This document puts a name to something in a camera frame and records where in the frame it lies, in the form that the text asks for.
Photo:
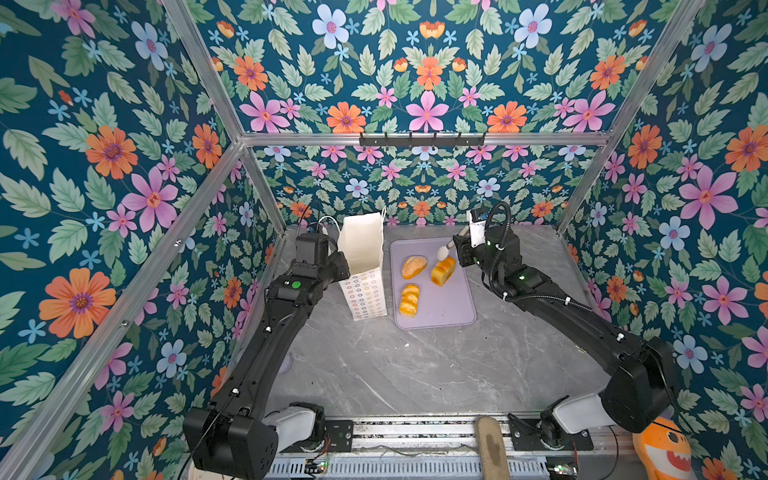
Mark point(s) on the orange shark plush toy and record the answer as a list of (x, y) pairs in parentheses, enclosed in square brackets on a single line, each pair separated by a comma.
[(664, 451)]

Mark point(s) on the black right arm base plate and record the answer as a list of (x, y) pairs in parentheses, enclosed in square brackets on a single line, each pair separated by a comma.
[(529, 434)]

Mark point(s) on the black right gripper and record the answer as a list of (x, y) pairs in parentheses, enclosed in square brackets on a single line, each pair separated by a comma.
[(464, 250)]

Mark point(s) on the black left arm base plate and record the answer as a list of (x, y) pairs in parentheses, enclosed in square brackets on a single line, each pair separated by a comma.
[(337, 437)]

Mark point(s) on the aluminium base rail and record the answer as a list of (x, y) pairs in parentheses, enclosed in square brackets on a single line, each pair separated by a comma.
[(444, 447)]

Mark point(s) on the purple cutting mat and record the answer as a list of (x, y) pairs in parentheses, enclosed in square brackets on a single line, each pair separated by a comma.
[(450, 305)]

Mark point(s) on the printed white paper bag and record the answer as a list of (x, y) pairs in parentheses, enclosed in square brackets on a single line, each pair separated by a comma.
[(360, 239)]

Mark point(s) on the black hook rail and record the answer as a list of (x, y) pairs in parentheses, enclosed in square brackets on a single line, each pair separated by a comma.
[(411, 139)]

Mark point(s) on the long segmented yellow bread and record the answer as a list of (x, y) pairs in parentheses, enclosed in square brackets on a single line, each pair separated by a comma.
[(409, 301)]

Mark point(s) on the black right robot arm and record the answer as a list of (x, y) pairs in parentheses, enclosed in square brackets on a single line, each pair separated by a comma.
[(641, 386)]

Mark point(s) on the wooden brush handle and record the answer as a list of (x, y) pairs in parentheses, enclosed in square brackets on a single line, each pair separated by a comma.
[(491, 449)]

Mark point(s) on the purple flat lid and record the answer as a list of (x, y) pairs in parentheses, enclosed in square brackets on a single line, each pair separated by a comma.
[(286, 364)]

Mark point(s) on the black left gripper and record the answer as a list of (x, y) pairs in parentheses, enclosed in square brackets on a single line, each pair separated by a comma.
[(343, 269)]

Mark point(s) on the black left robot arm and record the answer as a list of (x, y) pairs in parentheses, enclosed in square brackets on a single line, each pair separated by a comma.
[(235, 435)]

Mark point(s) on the yellow loaf bread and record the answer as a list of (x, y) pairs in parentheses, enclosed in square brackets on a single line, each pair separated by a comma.
[(442, 271)]

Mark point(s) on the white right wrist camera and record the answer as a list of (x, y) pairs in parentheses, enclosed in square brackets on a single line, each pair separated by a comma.
[(476, 221)]

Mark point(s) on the oval brown bread roll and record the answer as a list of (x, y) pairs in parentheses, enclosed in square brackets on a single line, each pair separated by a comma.
[(413, 266)]

